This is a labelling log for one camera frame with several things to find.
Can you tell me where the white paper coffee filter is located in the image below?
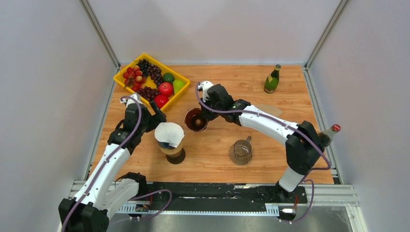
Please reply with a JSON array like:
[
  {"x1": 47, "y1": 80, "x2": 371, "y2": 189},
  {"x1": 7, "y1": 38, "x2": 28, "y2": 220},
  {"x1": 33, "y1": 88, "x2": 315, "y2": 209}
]
[{"x1": 154, "y1": 122, "x2": 185, "y2": 145}]

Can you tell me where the amber glass dripper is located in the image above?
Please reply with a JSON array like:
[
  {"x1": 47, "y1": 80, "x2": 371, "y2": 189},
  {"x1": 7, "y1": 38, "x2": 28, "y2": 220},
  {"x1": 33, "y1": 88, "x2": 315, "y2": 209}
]
[{"x1": 184, "y1": 108, "x2": 208, "y2": 132}]

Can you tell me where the wooden ring dripper holder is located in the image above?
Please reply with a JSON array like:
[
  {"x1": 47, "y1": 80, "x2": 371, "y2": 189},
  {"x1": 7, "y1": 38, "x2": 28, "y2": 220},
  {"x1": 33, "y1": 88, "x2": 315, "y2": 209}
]
[{"x1": 160, "y1": 146, "x2": 183, "y2": 158}]

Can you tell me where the brown paper coffee filter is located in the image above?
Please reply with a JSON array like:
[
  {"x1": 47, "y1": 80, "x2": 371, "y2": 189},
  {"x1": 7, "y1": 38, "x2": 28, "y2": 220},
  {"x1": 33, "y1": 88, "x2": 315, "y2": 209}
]
[{"x1": 255, "y1": 104, "x2": 283, "y2": 117}]

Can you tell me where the blue ribbed glass dripper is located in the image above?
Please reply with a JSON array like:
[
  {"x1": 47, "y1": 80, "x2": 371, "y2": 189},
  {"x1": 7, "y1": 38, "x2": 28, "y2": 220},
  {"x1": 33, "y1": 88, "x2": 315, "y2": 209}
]
[{"x1": 157, "y1": 142, "x2": 183, "y2": 150}]

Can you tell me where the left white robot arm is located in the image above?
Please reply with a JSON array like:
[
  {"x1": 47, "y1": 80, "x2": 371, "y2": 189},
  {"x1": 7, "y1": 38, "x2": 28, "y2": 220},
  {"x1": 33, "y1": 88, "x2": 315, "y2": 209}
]
[{"x1": 59, "y1": 96, "x2": 166, "y2": 232}]

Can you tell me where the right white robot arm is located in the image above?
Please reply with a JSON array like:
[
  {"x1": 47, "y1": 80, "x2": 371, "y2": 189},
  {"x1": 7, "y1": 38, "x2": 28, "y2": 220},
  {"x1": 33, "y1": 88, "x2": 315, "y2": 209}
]
[{"x1": 195, "y1": 81, "x2": 325, "y2": 202}]

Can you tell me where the brown coffee server pot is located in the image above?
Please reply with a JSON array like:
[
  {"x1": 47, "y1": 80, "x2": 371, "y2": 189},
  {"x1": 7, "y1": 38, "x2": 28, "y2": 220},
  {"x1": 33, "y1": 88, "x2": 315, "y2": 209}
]
[{"x1": 166, "y1": 149, "x2": 186, "y2": 164}]

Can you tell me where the red tomato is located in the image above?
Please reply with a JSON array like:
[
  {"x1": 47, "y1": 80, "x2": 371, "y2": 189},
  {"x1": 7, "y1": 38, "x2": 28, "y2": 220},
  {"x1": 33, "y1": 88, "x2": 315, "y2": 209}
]
[{"x1": 154, "y1": 94, "x2": 169, "y2": 109}]

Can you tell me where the small dark grape bunch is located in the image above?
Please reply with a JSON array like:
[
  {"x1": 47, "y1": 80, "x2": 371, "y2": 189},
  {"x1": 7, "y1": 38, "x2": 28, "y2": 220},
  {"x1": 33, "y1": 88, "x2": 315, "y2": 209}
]
[{"x1": 137, "y1": 87, "x2": 160, "y2": 102}]

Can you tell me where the red apple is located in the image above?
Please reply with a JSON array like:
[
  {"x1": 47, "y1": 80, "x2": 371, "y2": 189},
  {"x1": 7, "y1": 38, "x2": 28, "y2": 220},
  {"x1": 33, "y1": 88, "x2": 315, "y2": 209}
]
[{"x1": 158, "y1": 82, "x2": 174, "y2": 97}]

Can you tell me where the green pear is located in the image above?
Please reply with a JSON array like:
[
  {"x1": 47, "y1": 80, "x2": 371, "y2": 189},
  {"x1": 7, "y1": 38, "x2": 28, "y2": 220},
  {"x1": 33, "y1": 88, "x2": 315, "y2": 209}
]
[{"x1": 173, "y1": 79, "x2": 185, "y2": 95}]

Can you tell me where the green lime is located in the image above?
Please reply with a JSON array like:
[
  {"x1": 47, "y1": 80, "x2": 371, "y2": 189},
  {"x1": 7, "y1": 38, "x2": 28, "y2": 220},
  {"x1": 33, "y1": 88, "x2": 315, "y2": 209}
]
[{"x1": 162, "y1": 72, "x2": 175, "y2": 84}]

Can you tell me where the dark purple grape bunch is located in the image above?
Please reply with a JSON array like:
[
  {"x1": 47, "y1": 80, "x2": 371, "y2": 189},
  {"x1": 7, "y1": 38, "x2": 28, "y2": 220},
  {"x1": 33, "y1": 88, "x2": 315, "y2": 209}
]
[{"x1": 137, "y1": 59, "x2": 163, "y2": 86}]

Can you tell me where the yellow plastic fruit tray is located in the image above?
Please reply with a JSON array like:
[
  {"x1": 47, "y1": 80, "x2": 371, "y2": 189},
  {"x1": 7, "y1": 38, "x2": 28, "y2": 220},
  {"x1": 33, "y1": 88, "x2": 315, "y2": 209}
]
[{"x1": 114, "y1": 54, "x2": 190, "y2": 111}]

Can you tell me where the green glass bottle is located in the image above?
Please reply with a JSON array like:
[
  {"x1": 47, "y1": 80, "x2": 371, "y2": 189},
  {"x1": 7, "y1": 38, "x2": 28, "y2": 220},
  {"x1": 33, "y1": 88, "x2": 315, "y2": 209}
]
[{"x1": 264, "y1": 64, "x2": 281, "y2": 94}]

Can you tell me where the clear ribbed glass pitcher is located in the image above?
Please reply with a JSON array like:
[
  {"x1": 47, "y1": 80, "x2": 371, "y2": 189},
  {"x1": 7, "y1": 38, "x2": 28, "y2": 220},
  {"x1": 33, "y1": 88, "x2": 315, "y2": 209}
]
[{"x1": 228, "y1": 136, "x2": 252, "y2": 165}]

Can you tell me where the cola bottle red cap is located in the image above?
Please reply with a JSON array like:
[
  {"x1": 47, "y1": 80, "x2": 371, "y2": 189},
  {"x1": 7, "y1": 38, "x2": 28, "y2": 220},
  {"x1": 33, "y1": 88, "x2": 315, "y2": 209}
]
[{"x1": 318, "y1": 124, "x2": 341, "y2": 148}]

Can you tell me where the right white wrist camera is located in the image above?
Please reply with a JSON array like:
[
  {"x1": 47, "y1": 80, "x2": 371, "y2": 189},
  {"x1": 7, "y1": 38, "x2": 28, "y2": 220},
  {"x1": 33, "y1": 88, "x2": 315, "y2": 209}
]
[{"x1": 196, "y1": 81, "x2": 214, "y2": 102}]

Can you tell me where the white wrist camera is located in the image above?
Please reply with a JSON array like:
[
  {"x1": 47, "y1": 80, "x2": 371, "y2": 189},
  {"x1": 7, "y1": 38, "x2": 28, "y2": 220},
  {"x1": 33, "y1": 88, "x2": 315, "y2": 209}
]
[
  {"x1": 196, "y1": 81, "x2": 214, "y2": 102},
  {"x1": 120, "y1": 93, "x2": 143, "y2": 108}
]

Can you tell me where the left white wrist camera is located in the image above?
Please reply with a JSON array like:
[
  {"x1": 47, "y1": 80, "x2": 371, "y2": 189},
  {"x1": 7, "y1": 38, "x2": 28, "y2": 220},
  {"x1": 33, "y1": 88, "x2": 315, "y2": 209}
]
[{"x1": 120, "y1": 93, "x2": 143, "y2": 108}]

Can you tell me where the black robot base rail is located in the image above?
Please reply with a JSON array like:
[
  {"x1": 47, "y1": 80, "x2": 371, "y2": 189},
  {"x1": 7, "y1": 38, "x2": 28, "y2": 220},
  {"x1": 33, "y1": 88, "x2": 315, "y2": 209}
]
[{"x1": 136, "y1": 182, "x2": 309, "y2": 216}]

